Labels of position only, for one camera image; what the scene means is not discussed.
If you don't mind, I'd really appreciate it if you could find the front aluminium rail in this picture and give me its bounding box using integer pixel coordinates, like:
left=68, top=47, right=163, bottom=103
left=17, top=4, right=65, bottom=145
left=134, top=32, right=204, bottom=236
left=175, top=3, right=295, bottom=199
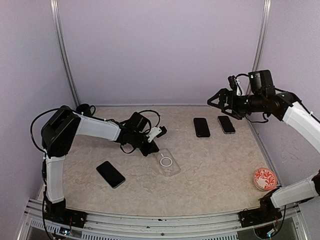
left=15, top=199, right=311, bottom=240

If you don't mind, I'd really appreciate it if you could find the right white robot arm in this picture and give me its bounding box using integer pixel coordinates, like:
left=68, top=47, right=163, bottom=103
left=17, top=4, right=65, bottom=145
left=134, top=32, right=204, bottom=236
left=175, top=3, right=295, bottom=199
left=207, top=69, right=320, bottom=222

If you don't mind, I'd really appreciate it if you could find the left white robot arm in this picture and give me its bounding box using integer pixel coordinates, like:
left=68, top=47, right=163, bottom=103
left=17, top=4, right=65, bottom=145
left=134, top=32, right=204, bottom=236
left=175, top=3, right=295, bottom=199
left=38, top=105, right=167, bottom=223

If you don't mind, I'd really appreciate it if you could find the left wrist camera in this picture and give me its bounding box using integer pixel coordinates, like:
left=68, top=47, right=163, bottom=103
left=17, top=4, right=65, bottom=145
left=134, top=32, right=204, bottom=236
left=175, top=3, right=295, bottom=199
left=146, top=126, right=167, bottom=143

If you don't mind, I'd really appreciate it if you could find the red white patterned bowl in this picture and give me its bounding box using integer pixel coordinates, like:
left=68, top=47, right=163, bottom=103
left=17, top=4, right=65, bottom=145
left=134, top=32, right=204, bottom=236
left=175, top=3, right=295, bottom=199
left=253, top=167, right=278, bottom=191

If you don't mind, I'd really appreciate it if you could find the clear camera-cutout phone case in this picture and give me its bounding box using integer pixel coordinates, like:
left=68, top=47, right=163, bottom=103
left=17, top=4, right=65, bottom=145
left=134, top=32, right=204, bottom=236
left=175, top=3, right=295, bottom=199
left=153, top=148, right=181, bottom=177

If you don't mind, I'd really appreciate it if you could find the blue smartphone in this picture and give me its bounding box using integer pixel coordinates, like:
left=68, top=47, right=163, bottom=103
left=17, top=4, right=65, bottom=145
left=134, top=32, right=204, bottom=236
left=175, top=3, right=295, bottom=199
left=217, top=115, right=236, bottom=134

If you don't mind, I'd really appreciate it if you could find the teal-edged smartphone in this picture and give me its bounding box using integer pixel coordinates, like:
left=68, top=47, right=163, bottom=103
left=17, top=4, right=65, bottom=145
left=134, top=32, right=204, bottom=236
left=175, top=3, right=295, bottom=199
left=96, top=161, right=126, bottom=189

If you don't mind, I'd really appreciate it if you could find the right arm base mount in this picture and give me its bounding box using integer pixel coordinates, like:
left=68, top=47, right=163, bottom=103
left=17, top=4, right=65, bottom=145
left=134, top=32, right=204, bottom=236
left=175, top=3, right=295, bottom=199
left=238, top=188, right=283, bottom=228

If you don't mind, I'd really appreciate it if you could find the dark green mug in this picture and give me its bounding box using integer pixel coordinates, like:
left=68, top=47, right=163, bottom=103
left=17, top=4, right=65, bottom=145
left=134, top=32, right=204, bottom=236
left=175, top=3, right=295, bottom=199
left=76, top=103, right=96, bottom=117

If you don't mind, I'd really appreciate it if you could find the left aluminium frame post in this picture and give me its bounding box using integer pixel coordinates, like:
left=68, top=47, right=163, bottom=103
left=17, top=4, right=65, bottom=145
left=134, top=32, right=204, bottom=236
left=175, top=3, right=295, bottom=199
left=50, top=0, right=81, bottom=107

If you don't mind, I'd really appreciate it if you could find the right aluminium frame post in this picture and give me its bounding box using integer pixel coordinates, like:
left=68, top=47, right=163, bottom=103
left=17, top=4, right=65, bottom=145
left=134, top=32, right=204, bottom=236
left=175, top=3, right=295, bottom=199
left=241, top=0, right=272, bottom=108

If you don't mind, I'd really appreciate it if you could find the aluminium frame post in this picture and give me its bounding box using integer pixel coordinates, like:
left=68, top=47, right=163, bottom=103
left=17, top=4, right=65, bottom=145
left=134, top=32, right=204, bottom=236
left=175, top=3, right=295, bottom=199
left=50, top=0, right=81, bottom=107
left=241, top=0, right=272, bottom=108

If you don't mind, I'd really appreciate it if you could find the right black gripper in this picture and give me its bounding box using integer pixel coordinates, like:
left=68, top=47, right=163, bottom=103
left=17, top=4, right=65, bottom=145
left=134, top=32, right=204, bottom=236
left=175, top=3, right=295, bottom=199
left=207, top=87, right=266, bottom=119

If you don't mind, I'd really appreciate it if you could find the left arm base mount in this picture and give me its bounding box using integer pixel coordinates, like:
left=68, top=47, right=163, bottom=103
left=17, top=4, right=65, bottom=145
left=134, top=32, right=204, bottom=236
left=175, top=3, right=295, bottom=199
left=44, top=196, right=88, bottom=229

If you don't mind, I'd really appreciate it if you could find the black phone case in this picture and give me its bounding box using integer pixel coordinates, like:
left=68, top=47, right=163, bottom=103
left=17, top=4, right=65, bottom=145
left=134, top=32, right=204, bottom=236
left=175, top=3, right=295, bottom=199
left=193, top=117, right=211, bottom=138

